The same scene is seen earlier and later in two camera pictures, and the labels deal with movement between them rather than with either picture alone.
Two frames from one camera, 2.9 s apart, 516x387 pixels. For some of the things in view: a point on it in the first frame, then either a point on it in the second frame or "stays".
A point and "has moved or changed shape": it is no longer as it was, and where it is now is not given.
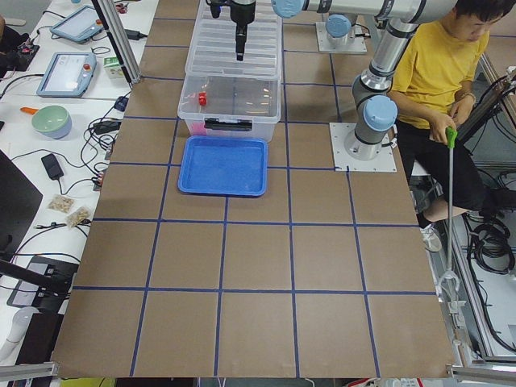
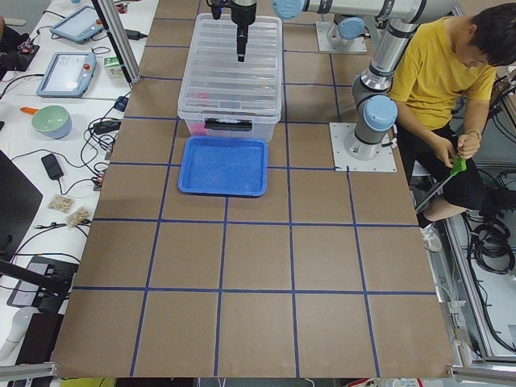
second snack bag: [76, 215] stays
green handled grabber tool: [451, 134] -> [459, 165]
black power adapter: [135, 35] stays
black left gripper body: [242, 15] stays
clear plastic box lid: [213, 53] has moved or changed shape
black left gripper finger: [240, 42] stays
